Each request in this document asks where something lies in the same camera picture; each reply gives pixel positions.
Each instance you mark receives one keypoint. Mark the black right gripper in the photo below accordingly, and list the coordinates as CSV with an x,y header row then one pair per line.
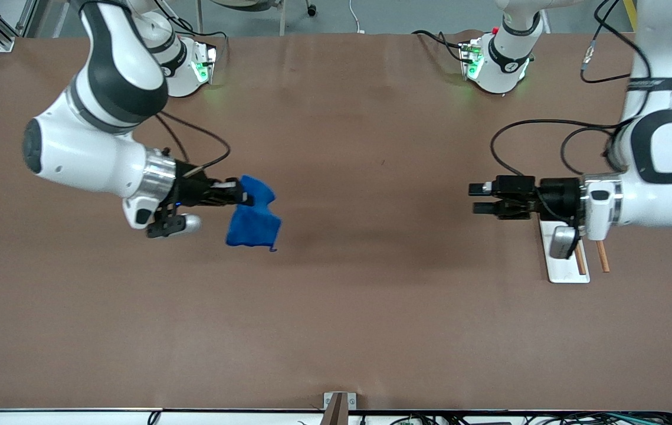
x,y
193,189

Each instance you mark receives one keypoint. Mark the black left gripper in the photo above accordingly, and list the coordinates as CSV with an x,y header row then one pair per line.
x,y
559,195

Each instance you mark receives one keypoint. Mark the blue towel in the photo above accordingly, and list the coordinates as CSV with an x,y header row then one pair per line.
x,y
253,224

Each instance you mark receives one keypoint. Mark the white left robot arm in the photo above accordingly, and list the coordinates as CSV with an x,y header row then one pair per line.
x,y
666,147

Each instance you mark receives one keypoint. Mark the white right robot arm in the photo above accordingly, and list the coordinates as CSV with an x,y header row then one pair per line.
x,y
88,153

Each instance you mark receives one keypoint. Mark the white towel rack base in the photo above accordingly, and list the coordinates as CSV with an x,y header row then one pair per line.
x,y
563,268

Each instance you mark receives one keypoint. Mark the chair base with wheel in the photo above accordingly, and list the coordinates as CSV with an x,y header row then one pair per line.
x,y
311,9

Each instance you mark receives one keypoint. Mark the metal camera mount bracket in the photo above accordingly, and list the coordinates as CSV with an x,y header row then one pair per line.
x,y
338,407

